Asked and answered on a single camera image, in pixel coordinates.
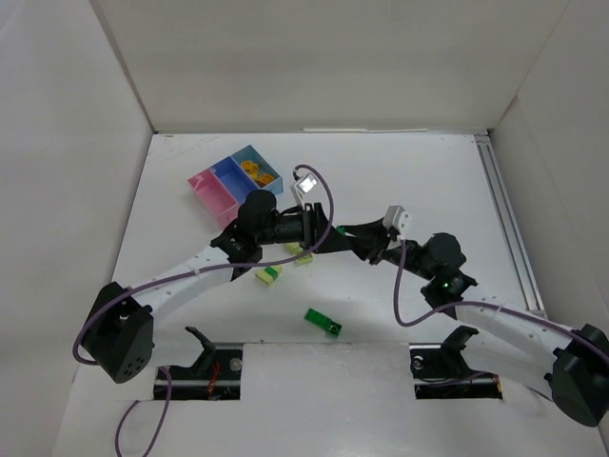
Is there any green lego plate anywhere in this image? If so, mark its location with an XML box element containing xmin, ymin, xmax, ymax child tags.
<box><xmin>304</xmin><ymin>308</ymin><xmax>343</xmax><ymax>339</ymax></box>

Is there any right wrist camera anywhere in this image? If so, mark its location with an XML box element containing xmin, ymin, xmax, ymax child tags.
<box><xmin>382</xmin><ymin>205</ymin><xmax>413</xmax><ymax>241</ymax></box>

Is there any pale yellow green lego stack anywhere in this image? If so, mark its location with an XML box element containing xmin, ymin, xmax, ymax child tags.
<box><xmin>255</xmin><ymin>266</ymin><xmax>283</xmax><ymax>287</ymax></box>

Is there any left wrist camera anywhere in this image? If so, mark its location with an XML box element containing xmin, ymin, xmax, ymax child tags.
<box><xmin>290</xmin><ymin>172</ymin><xmax>318</xmax><ymax>208</ymax></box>

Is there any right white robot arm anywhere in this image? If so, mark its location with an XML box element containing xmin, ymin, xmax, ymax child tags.
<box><xmin>339</xmin><ymin>220</ymin><xmax>608</xmax><ymax>427</ymax></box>

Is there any pink plastic bin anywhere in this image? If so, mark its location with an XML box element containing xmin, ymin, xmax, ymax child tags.
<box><xmin>187</xmin><ymin>169</ymin><xmax>239</xmax><ymax>229</ymax></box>

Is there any large yellow lego brick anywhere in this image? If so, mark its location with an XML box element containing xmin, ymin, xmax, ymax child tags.
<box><xmin>241</xmin><ymin>160</ymin><xmax>259</xmax><ymax>175</ymax></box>

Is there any lime green lego brick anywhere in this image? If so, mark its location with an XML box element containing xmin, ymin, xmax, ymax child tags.
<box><xmin>294</xmin><ymin>254</ymin><xmax>313</xmax><ymax>266</ymax></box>

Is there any aluminium rail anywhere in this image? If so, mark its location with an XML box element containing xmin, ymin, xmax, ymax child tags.
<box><xmin>474</xmin><ymin>133</ymin><xmax>547</xmax><ymax>316</ymax></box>

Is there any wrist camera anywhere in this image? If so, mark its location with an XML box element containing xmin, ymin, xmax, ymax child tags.
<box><xmin>290</xmin><ymin>172</ymin><xmax>318</xmax><ymax>208</ymax></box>
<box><xmin>382</xmin><ymin>205</ymin><xmax>413</xmax><ymax>241</ymax></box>

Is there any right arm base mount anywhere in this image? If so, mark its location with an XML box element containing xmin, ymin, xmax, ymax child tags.
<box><xmin>409</xmin><ymin>326</ymin><xmax>503</xmax><ymax>400</ymax></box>

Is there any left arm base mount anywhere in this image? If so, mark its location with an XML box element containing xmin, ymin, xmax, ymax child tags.
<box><xmin>149</xmin><ymin>327</ymin><xmax>244</xmax><ymax>402</ymax></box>

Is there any pale yellow green-top lego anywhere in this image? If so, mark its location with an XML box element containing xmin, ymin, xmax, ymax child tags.
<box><xmin>285</xmin><ymin>243</ymin><xmax>304</xmax><ymax>255</ymax></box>

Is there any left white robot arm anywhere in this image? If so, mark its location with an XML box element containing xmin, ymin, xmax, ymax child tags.
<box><xmin>80</xmin><ymin>190</ymin><xmax>352</xmax><ymax>384</ymax></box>

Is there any light blue plastic bin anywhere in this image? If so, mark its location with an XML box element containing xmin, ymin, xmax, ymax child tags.
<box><xmin>231</xmin><ymin>145</ymin><xmax>284</xmax><ymax>195</ymax></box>

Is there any purple-blue plastic bin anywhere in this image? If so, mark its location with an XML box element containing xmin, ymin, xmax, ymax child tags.
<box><xmin>211</xmin><ymin>156</ymin><xmax>259</xmax><ymax>204</ymax></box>

